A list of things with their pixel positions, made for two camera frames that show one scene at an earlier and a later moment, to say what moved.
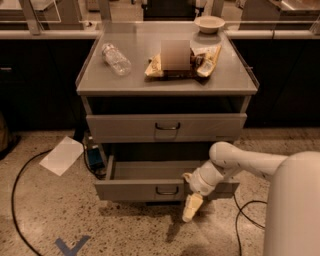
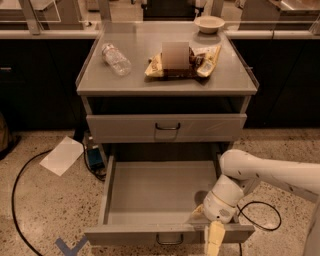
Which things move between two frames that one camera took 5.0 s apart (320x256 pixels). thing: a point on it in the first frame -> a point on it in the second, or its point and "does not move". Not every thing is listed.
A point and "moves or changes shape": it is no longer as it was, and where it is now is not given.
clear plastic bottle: (116, 59) does not move
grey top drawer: (166, 128) does not move
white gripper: (201, 183) -> (218, 206)
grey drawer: (153, 181) moves or changes shape
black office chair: (171, 10) does not move
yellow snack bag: (208, 54) does not move
